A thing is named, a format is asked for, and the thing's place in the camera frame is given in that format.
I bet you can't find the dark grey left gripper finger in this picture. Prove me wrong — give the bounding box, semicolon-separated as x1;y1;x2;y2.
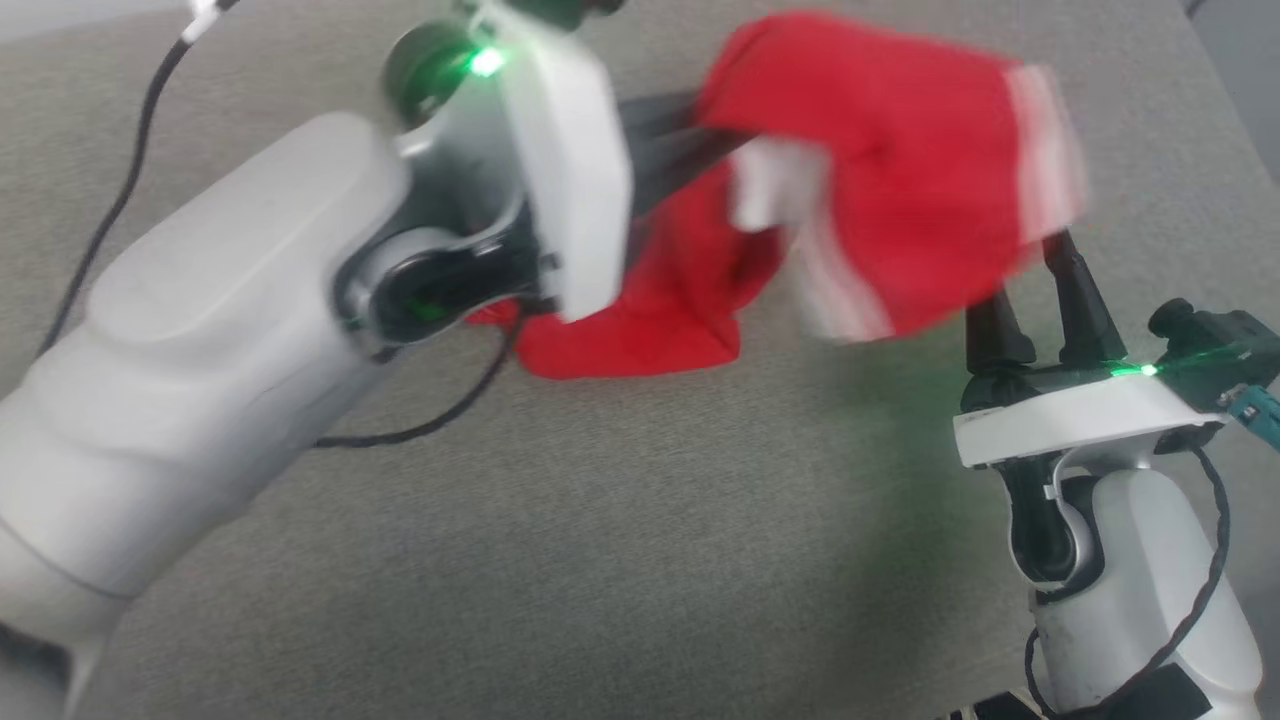
628;125;753;219
618;90;706;141

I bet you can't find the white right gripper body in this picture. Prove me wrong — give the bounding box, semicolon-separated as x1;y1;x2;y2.
953;360;1226;469

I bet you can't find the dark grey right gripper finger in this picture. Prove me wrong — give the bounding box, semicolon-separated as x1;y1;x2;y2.
965;288;1037;377
1042;230;1127;367

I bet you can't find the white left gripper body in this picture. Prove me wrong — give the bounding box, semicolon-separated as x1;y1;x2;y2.
385;0;633;323

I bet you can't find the red garment with white stripes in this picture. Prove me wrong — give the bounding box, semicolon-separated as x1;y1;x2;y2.
465;10;1091;381

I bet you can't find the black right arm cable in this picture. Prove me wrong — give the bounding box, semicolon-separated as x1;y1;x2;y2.
1022;445;1233;720

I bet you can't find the black left arm cable with white tag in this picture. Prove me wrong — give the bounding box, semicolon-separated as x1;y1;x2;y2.
38;0;241;353

